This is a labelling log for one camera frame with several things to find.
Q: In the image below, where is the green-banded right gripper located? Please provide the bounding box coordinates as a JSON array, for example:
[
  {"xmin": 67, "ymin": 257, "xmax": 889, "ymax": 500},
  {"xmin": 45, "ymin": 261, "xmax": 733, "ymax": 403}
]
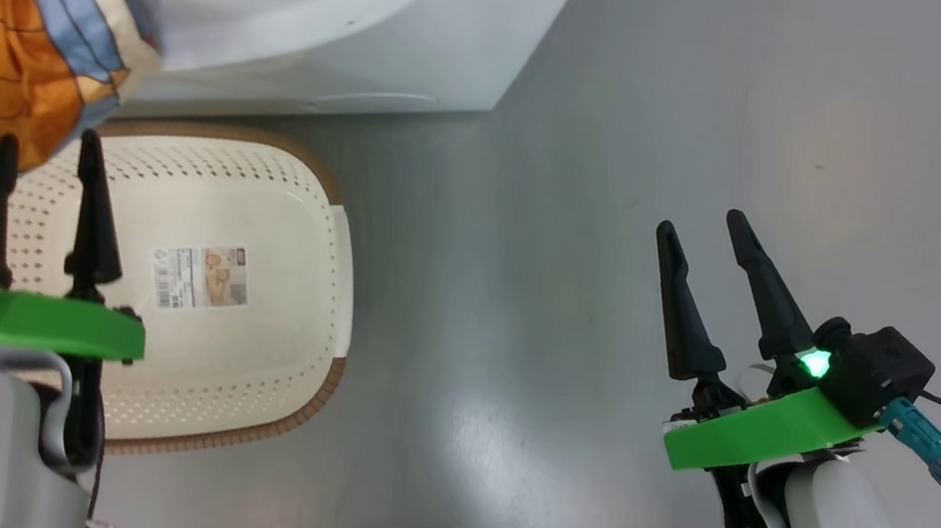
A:
[{"xmin": 625, "ymin": 199, "xmax": 912, "ymax": 497}]

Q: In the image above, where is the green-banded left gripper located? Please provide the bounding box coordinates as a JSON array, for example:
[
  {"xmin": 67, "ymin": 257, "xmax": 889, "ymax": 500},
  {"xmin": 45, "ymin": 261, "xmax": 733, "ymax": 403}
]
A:
[{"xmin": 0, "ymin": 117, "xmax": 172, "ymax": 367}]

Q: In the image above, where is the teal right camera connector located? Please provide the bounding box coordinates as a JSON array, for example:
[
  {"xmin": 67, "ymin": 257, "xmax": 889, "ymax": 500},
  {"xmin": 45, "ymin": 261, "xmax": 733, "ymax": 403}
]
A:
[{"xmin": 874, "ymin": 396, "xmax": 941, "ymax": 487}]

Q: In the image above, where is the paper sticker inside basket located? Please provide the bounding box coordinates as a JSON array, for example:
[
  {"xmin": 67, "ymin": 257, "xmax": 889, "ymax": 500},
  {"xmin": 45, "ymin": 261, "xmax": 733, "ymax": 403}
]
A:
[{"xmin": 147, "ymin": 235, "xmax": 255, "ymax": 320}]

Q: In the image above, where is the cream perforated laundry basket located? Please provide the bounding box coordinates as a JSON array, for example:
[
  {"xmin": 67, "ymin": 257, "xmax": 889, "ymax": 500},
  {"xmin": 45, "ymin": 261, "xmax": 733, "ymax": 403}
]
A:
[{"xmin": 0, "ymin": 96, "xmax": 378, "ymax": 483}]

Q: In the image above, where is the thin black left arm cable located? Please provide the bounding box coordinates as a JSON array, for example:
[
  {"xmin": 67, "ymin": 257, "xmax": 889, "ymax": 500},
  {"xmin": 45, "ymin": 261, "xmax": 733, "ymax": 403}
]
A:
[{"xmin": 81, "ymin": 423, "xmax": 158, "ymax": 528}]

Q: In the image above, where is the white Hisense washing machine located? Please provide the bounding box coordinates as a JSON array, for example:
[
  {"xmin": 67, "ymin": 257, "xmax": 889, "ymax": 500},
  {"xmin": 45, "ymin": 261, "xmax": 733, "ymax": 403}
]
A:
[{"xmin": 87, "ymin": 0, "xmax": 592, "ymax": 173}]

